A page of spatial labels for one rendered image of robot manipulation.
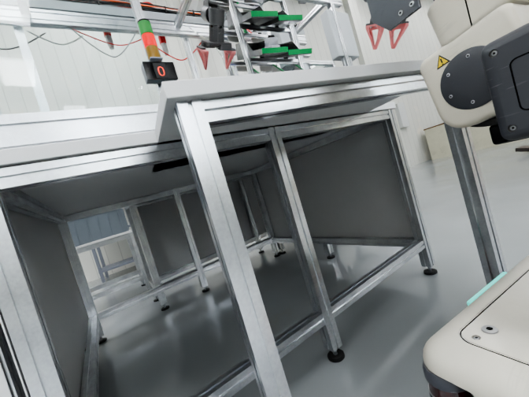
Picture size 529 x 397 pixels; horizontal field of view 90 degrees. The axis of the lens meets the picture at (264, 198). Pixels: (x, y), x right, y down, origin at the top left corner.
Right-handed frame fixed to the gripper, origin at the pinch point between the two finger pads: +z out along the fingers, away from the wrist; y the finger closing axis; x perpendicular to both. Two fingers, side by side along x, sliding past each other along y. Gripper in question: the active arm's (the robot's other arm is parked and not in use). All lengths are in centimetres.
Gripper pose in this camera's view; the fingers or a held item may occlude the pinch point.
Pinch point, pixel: (216, 67)
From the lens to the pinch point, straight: 122.0
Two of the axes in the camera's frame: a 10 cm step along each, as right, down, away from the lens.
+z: -1.2, 7.9, 6.0
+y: -8.1, 2.8, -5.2
